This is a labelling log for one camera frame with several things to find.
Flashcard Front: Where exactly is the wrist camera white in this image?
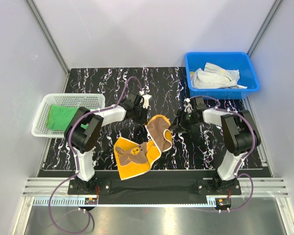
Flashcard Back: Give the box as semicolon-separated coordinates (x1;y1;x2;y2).
184;98;193;114
139;91;152;109

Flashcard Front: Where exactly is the aluminium rail front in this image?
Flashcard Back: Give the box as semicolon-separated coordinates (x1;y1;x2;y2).
23;177;288;197

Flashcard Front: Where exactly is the left aluminium frame post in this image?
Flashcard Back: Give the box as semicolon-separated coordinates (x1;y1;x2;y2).
24;0;71;71

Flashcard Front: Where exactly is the green microfiber towel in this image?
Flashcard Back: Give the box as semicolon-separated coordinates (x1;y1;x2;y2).
46;105;78;131

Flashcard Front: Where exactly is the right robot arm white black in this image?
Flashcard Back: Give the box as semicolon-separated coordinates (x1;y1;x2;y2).
169;95;261;194

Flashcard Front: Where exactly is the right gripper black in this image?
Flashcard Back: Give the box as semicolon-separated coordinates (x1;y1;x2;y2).
168;108;199;134

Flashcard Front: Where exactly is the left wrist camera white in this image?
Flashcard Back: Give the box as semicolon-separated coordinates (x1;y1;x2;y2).
139;91;152;109

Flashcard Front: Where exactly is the light grey towel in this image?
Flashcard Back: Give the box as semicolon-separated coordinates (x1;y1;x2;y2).
190;63;247;89

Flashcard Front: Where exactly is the aluminium frame post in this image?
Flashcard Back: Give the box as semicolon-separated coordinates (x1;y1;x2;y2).
24;0;71;71
247;0;284;58

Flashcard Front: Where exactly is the small circuit board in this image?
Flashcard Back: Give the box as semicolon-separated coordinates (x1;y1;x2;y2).
216;198;232;208
84;197;98;205

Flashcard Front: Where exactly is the blue plastic bin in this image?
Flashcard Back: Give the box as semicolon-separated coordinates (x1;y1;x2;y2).
185;52;260;99

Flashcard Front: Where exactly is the left small circuit board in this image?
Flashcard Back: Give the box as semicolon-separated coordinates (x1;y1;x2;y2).
84;197;98;205

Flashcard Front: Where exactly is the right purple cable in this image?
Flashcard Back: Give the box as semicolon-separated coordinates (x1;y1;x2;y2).
186;95;258;212

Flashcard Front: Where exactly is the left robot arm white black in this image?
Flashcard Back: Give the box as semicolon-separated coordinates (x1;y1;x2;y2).
64;92;152;195

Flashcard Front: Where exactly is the white perforated plastic basket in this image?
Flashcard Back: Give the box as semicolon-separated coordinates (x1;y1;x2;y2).
31;93;105;139

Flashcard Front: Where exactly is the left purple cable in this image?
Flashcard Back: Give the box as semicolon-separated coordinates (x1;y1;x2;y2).
48;76;143;233

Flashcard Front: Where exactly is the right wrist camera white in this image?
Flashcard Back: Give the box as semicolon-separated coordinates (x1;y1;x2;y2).
184;98;193;114

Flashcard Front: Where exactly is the brown yellow towel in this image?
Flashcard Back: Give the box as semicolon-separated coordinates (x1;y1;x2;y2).
114;115;172;180

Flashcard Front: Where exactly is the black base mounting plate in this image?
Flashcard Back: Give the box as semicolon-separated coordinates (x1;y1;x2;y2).
68;170;242;206

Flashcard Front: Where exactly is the purple cable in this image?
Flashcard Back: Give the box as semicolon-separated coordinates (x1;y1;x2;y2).
186;95;258;212
48;76;143;233

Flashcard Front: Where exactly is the right aluminium frame post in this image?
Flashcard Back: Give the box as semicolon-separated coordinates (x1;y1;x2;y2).
247;0;284;58

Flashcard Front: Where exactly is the right small circuit board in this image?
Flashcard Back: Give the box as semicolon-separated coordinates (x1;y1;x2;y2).
216;198;232;208

